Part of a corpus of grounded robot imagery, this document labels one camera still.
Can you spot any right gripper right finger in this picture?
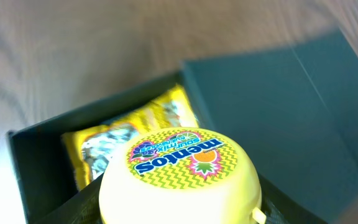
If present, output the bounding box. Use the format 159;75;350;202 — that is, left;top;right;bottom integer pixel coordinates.
258;174;327;224

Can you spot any yellow Mentos candy tub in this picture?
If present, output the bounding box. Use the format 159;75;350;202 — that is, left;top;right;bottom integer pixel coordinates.
99;128;267;224

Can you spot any black gift box with lid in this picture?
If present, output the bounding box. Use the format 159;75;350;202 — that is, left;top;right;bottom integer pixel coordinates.
9;31;358;223

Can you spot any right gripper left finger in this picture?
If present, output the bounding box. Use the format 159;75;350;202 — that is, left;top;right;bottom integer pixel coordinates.
35;175;103;224

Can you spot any yellow Hacks candy bag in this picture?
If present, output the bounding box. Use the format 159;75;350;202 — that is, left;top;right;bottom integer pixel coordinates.
61;84;198;190

